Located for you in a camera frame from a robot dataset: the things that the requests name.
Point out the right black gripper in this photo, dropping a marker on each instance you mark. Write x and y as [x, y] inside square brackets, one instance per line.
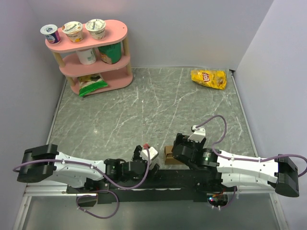
[182, 139]

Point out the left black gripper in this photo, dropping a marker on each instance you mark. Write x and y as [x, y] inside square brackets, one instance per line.
[136, 155]

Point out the brown cardboard box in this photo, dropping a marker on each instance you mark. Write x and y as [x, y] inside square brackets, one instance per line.
[169, 159]

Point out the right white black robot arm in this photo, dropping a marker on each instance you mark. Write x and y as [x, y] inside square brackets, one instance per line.
[234, 171]

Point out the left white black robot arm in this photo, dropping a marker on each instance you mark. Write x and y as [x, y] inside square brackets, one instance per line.
[47, 163]

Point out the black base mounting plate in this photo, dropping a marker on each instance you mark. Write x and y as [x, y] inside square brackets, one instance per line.
[162, 185]

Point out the electronics board with LEDs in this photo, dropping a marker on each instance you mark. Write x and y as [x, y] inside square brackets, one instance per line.
[217, 200]

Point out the yellow Lays chips bag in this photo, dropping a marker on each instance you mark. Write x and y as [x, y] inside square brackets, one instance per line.
[215, 79]

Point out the green white snack bag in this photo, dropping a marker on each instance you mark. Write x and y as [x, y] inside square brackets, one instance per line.
[90, 83]

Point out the pink three-tier shelf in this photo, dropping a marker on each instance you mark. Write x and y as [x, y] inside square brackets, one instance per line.
[118, 75]

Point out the green can on middle shelf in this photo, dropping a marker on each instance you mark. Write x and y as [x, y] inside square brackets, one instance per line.
[110, 54]

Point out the white cup on middle shelf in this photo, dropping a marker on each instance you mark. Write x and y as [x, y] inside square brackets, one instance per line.
[86, 56]

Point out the white Chobani yogurt cup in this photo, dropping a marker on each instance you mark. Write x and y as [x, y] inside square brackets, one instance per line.
[96, 28]

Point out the peach Chobani yogurt cup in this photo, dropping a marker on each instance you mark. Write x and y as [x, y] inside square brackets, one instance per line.
[74, 31]

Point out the blue white yogurt cup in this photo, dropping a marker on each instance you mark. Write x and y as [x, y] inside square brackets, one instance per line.
[50, 31]

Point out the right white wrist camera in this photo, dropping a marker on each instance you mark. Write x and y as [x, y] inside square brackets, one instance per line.
[198, 134]

